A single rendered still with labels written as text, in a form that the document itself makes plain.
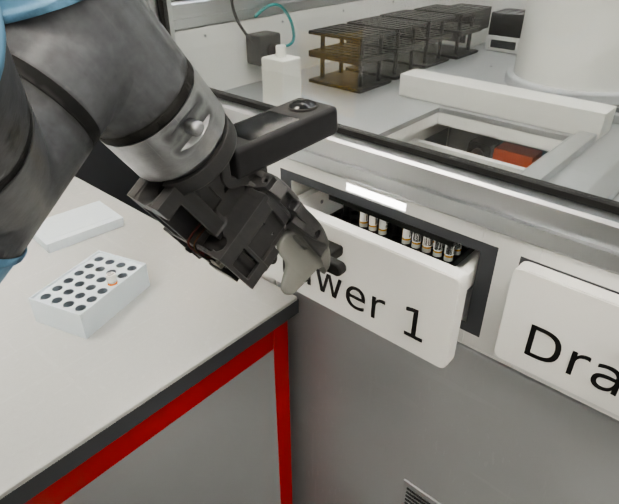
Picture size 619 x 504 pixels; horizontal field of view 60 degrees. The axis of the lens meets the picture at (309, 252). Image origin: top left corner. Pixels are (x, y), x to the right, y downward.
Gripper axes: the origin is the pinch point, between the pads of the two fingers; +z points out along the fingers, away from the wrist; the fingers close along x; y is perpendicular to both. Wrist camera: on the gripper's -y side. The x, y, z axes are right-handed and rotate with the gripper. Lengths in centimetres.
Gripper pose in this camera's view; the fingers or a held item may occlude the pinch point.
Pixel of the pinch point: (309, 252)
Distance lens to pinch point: 53.7
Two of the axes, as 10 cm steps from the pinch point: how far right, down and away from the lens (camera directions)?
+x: 7.5, 3.5, -5.6
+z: 3.8, 4.7, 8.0
